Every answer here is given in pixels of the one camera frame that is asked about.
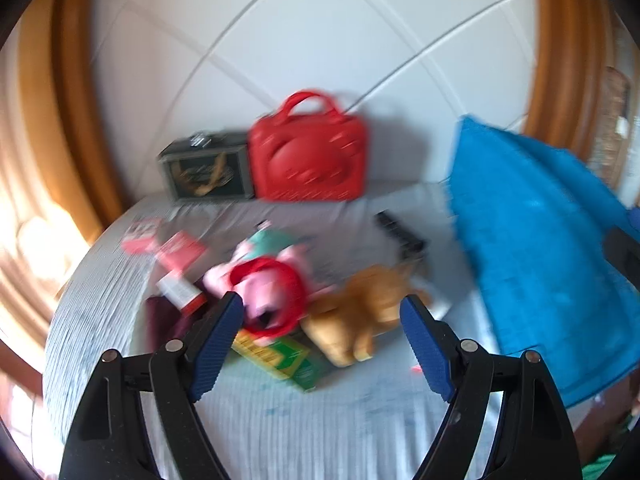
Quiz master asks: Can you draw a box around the dark green gift box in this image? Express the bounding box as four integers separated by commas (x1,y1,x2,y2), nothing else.
157,131,253,203

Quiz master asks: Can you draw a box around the light curtain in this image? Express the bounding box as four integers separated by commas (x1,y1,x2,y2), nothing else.
0,35,96,411

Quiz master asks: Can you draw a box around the red bear-face carry case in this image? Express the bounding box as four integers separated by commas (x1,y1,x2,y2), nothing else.
247,90,370,203

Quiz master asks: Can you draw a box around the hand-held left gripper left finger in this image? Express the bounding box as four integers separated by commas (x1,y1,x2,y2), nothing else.
59,291,246,480

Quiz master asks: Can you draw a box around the blue plastic crate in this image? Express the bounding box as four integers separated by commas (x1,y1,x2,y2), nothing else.
446,115,640,408

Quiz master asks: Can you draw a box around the green yellow printed box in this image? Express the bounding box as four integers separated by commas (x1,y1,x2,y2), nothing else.
231,331,310,380

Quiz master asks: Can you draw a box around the pink packet with white label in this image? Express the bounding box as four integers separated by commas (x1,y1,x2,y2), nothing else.
121,217,166,256

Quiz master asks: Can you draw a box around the black ribbed tool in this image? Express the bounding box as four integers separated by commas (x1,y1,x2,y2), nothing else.
375,210,428,261

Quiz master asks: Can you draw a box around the green cloth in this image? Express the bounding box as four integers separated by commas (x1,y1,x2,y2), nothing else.
582,452,636,480

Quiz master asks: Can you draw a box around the plain pink packet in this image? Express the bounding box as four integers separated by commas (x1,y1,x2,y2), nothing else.
155,231,207,273

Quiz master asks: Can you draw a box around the wooden frame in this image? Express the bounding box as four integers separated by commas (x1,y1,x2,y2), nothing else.
522,0,618,161
17,0,126,246

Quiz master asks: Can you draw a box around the brown plush bear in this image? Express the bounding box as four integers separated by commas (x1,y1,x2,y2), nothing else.
300,265,433,367

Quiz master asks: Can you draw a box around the maroon knit sock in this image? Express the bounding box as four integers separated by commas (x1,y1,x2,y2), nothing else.
146,290,221,351

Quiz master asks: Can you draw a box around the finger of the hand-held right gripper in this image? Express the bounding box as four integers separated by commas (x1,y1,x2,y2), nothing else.
602,225,640,291

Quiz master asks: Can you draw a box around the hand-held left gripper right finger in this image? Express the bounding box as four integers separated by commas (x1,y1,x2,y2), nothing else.
399,295,583,480

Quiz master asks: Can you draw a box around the brown patterned hanging cloth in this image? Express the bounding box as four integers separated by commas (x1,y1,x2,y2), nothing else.
587,66,632,188

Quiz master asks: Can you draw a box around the pink plush pig teal shirt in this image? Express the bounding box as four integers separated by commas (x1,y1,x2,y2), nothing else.
202,227,341,306

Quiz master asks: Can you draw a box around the white and red small box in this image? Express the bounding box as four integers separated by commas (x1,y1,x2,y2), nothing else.
156,270,208,317

